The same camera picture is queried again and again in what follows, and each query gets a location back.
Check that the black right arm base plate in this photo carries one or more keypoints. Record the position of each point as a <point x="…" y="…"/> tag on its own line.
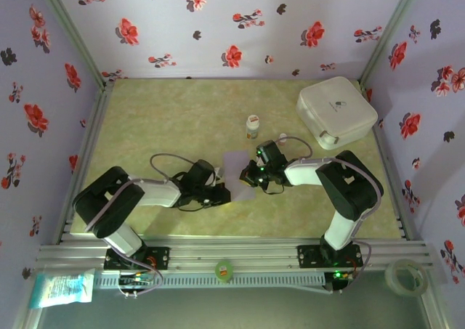
<point x="309" y="256"/>

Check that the white pill bottle orange label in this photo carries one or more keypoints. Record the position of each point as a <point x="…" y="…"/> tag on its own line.
<point x="253" y="125"/>

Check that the aluminium side rail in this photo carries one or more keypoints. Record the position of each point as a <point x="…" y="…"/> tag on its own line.
<point x="386" y="162"/>
<point x="86" y="162"/>

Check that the lilac cloth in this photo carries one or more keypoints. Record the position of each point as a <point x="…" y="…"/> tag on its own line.
<point x="234" y="169"/>

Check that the blue wet wipes packet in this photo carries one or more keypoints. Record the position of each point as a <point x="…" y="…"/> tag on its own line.
<point x="61" y="289"/>

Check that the small white bottle red cap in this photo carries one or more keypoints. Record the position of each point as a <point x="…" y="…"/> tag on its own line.
<point x="282" y="136"/>

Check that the green round sticker roll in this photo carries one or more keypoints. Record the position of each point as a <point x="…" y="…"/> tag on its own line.
<point x="223" y="271"/>

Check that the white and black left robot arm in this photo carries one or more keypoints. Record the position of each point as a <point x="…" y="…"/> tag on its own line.
<point x="160" y="196"/>

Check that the aluminium corner post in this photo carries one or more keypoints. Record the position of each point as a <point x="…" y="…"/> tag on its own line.
<point x="27" y="318"/>
<point x="390" y="35"/>
<point x="437" y="307"/>
<point x="72" y="35"/>

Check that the clear adhesive tape roll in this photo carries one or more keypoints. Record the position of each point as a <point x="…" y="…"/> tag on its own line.
<point x="390" y="278"/>

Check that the long aluminium mounting rail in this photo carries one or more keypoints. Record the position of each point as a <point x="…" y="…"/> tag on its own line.
<point x="236" y="251"/>

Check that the translucent white plastic storage box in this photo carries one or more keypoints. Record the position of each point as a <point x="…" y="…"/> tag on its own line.
<point x="338" y="100"/>

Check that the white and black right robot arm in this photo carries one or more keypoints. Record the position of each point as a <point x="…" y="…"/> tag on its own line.
<point x="301" y="173"/>

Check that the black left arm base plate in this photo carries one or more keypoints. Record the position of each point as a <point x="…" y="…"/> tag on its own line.
<point x="160" y="258"/>

